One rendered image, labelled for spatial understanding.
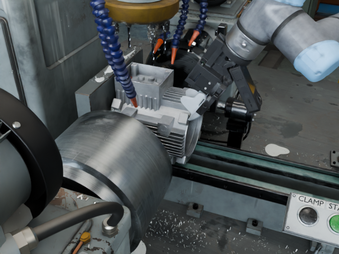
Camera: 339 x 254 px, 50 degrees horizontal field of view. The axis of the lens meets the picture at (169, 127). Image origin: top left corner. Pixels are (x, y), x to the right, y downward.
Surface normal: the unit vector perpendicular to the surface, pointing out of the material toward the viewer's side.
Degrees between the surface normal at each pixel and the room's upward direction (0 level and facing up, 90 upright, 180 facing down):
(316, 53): 61
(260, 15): 80
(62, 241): 0
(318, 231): 38
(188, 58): 90
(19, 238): 30
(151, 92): 90
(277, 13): 56
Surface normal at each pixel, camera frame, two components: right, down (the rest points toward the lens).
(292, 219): -0.19, -0.33
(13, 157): 0.83, -0.21
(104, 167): 0.41, -0.67
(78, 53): 0.94, 0.21
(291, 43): -0.69, 0.22
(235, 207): -0.34, 0.52
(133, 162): 0.66, -0.46
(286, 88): 0.02, -0.83
